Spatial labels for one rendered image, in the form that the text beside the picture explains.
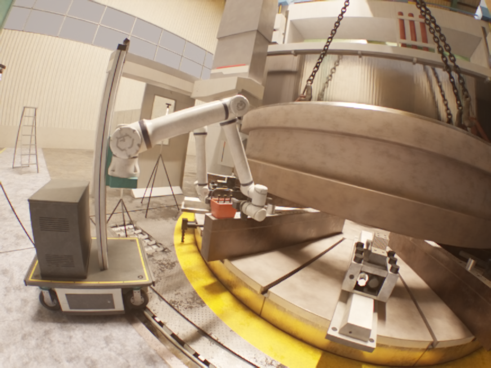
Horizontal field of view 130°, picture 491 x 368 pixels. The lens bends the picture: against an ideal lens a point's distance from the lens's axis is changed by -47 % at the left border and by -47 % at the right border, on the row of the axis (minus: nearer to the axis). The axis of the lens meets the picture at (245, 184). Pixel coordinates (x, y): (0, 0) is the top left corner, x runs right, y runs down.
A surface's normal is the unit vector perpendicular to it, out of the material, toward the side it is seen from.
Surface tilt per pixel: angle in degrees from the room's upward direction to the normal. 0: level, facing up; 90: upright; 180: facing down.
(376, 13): 90
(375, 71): 90
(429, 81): 90
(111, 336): 0
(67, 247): 90
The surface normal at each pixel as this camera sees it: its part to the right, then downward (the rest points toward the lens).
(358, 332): -0.52, 0.05
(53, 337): 0.17, -0.97
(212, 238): 0.58, 0.22
